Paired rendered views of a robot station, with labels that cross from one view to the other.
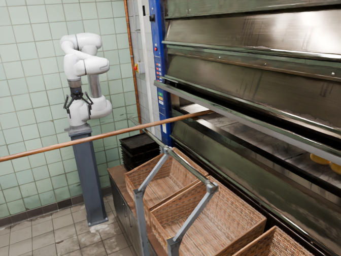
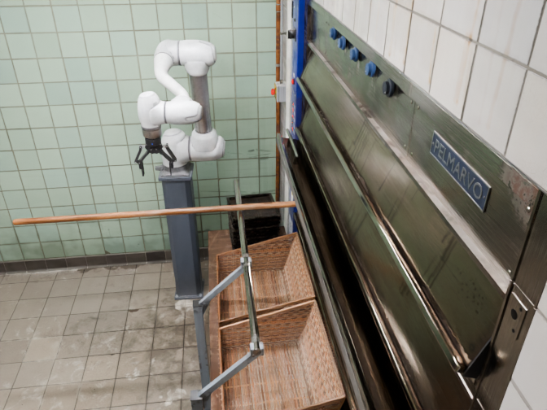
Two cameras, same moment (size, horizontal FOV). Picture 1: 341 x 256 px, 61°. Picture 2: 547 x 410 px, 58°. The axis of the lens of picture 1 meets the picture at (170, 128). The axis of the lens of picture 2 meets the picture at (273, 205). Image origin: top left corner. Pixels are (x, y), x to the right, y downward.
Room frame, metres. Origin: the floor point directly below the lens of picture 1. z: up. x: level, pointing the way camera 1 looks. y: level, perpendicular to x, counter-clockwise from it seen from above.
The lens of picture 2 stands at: (0.03, -0.56, 2.44)
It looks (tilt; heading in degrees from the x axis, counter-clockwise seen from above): 31 degrees down; 17
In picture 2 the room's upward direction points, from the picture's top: straight up
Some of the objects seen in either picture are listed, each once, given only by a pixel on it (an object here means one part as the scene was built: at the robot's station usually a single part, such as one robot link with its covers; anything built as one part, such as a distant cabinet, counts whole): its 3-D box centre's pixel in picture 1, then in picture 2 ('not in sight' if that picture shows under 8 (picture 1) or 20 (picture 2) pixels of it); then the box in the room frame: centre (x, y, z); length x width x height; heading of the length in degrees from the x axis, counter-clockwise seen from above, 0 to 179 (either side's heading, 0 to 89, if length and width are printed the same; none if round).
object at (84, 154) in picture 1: (89, 176); (183, 234); (2.55, 0.84, 0.50); 0.21 x 0.21 x 1.00; 20
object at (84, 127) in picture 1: (76, 126); (172, 166); (2.54, 0.86, 1.03); 0.22 x 0.18 x 0.06; 110
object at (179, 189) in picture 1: (164, 182); (261, 284); (1.96, 0.08, 0.72); 0.56 x 0.49 x 0.28; 23
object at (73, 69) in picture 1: (74, 65); (151, 108); (1.95, 0.59, 1.65); 0.13 x 0.11 x 0.16; 108
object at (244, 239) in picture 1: (203, 225); (274, 370); (1.43, -0.15, 0.72); 0.56 x 0.49 x 0.28; 25
